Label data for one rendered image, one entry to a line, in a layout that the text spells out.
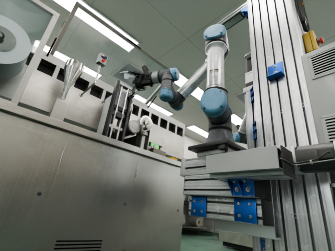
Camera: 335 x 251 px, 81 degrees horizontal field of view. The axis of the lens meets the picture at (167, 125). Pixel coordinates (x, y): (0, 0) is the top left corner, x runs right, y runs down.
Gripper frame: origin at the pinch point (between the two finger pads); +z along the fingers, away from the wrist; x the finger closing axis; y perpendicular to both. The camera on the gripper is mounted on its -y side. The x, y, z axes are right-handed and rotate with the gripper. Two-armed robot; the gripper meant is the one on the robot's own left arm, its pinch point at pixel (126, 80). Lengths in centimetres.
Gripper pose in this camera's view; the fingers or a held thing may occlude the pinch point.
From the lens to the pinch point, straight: 130.2
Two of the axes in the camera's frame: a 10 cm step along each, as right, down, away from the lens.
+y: -1.6, 8.5, -5.0
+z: -9.2, 0.6, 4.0
